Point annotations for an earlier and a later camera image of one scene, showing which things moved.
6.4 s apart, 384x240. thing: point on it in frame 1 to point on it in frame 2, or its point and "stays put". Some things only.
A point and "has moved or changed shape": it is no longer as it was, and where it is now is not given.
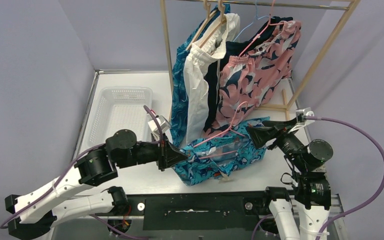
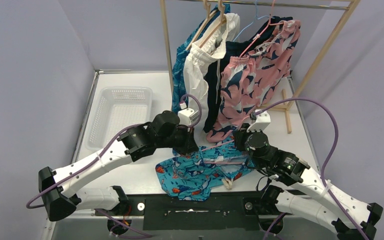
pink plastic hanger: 230,128 to 211,147
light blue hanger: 256,16 stays put
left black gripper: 162,154 to 188,143
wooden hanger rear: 209,16 stays put
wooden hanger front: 222,8 stays put
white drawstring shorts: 219,37 stays put
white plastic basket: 121,108 stays put
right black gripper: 261,134 to 240,135
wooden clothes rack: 350,9 stays put
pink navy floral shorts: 255,76 stays put
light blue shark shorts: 214,158 has moved or changed shape
